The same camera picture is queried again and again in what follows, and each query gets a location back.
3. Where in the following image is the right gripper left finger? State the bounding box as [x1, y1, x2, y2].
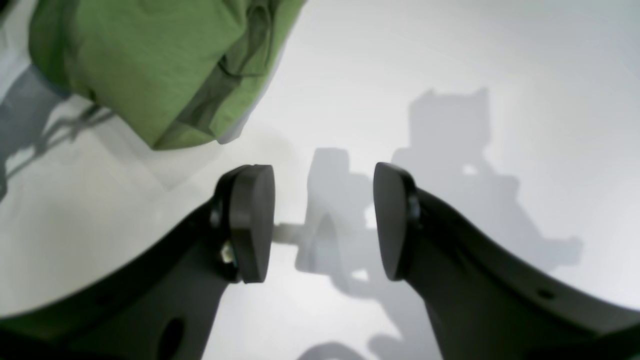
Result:
[1, 164, 275, 360]

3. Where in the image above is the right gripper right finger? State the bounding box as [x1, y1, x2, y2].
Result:
[373, 162, 640, 360]

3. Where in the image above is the green T-shirt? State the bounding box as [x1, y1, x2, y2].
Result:
[29, 0, 306, 151]

